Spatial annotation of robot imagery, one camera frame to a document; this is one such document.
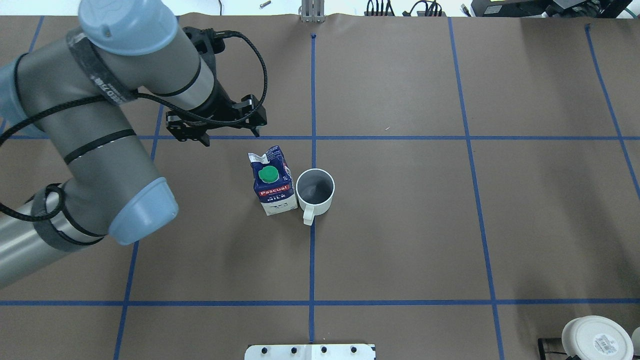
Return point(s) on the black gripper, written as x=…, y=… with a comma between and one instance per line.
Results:
x=218, y=104

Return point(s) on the blue Pascual milk carton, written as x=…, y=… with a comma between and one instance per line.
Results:
x=273, y=181

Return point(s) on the white ribbed mug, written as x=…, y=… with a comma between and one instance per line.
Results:
x=315, y=189

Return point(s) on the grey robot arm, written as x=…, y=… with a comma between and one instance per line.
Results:
x=72, y=91

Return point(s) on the black equipment box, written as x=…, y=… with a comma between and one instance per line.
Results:
x=601, y=9

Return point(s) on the grey metal mount post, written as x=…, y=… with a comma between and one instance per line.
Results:
x=312, y=11

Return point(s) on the white bracket with black knobs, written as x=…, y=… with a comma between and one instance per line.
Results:
x=335, y=351

